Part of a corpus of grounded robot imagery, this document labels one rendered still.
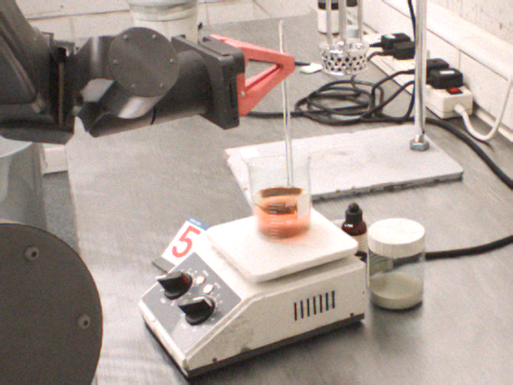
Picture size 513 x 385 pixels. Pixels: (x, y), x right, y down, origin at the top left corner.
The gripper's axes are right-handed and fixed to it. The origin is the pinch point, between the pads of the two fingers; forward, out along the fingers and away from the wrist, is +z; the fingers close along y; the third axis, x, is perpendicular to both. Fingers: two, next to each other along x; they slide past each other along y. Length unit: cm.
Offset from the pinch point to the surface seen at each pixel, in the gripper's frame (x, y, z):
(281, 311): 21.4, -7.6, -6.1
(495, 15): 11, 35, 59
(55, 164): 97, 233, 41
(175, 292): 21.1, 1.2, -13.1
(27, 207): 74, 151, 10
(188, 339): 22.4, -5.4, -15.0
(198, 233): 22.5, 14.6, -4.1
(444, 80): 20, 36, 50
